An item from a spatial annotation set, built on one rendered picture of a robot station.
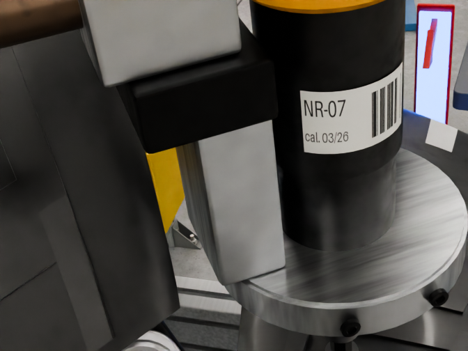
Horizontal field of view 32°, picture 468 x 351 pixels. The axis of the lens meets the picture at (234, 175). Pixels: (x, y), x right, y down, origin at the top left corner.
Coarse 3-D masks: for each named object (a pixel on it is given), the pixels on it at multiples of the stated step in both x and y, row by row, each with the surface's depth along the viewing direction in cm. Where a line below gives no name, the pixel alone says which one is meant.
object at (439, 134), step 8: (432, 120) 50; (432, 128) 49; (440, 128) 50; (448, 128) 50; (432, 136) 48; (440, 136) 49; (448, 136) 49; (432, 144) 48; (440, 144) 48; (448, 144) 48
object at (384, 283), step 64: (128, 0) 16; (192, 0) 16; (128, 64) 16; (192, 64) 17; (256, 64) 17; (192, 128) 17; (256, 128) 18; (192, 192) 21; (256, 192) 19; (448, 192) 23; (256, 256) 20; (320, 256) 21; (384, 256) 21; (448, 256) 21; (320, 320) 20; (384, 320) 20
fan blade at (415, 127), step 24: (408, 120) 49; (408, 144) 47; (456, 144) 49; (456, 168) 46; (456, 288) 37; (432, 312) 36; (456, 312) 36; (240, 336) 36; (264, 336) 35; (288, 336) 35; (312, 336) 35; (360, 336) 35; (384, 336) 34; (408, 336) 34; (432, 336) 34; (456, 336) 34
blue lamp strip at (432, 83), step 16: (432, 16) 56; (448, 16) 55; (448, 32) 56; (448, 48) 57; (432, 64) 58; (432, 80) 59; (416, 96) 60; (432, 96) 59; (416, 112) 61; (432, 112) 60
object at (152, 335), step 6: (150, 330) 23; (144, 336) 23; (150, 336) 23; (156, 336) 23; (162, 336) 23; (168, 336) 23; (138, 342) 23; (144, 342) 23; (150, 342) 23; (156, 342) 23; (162, 342) 23; (168, 342) 23; (126, 348) 23; (132, 348) 23; (138, 348) 23; (144, 348) 23; (150, 348) 23; (156, 348) 23; (162, 348) 23; (168, 348) 23; (174, 348) 23
